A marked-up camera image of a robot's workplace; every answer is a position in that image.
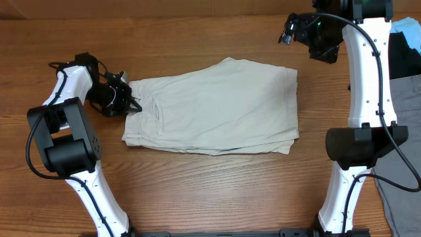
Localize beige shorts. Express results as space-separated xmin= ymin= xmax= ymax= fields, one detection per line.
xmin=122 ymin=57 xmax=299 ymax=155

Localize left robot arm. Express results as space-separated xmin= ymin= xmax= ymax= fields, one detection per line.
xmin=26 ymin=53 xmax=142 ymax=236

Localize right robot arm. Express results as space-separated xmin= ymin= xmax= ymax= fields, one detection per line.
xmin=280 ymin=1 xmax=409 ymax=236

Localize black garment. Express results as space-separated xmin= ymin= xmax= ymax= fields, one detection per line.
xmin=389 ymin=32 xmax=420 ymax=80

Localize light blue garment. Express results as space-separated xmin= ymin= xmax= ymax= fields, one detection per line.
xmin=391 ymin=17 xmax=421 ymax=53

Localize grey shorts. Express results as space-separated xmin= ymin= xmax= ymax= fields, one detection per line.
xmin=373 ymin=75 xmax=421 ymax=237

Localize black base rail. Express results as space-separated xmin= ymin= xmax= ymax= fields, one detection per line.
xmin=78 ymin=227 xmax=372 ymax=237

